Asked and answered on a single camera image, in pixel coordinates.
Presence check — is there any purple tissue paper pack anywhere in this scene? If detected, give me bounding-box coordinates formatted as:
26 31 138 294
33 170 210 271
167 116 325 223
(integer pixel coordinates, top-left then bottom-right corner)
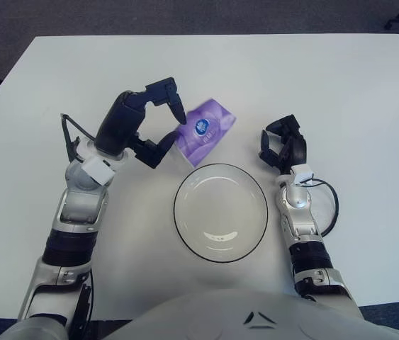
174 98 237 169

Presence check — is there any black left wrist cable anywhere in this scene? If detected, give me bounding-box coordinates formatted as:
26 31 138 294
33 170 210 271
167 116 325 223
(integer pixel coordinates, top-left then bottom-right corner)
60 113 98 164

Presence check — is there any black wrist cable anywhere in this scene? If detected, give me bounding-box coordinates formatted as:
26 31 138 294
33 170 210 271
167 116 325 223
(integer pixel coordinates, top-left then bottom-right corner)
310 178 340 237
60 113 98 164

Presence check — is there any white plate with black rim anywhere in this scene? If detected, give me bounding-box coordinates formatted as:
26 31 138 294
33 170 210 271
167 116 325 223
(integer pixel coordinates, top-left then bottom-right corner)
173 162 269 264

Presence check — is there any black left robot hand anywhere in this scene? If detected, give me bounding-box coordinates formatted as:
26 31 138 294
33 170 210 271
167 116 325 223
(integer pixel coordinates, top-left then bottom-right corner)
94 76 189 169

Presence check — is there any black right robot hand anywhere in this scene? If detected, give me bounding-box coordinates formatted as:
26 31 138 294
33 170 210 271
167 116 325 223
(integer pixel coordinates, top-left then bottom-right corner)
258 113 308 175

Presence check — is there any grey robot torso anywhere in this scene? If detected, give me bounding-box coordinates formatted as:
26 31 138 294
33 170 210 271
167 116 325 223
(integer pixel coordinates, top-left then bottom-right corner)
101 286 399 340

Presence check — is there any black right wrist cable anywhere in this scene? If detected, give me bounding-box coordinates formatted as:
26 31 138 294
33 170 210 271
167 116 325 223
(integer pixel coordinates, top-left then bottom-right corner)
310 178 340 237

